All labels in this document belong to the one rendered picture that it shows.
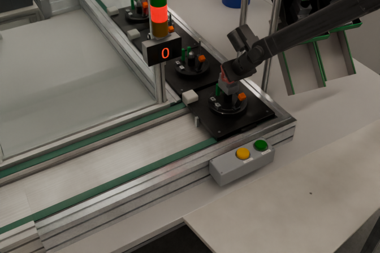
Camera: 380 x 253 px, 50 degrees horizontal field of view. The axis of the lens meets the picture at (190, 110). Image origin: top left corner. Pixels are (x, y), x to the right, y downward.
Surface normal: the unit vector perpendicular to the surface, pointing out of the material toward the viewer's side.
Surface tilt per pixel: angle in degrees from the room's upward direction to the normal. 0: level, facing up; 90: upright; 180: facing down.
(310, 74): 45
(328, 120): 0
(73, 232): 90
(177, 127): 0
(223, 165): 0
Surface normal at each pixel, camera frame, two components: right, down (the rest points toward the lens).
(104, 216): 0.50, 0.58
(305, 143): 0.00, -0.74
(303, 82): 0.24, -0.08
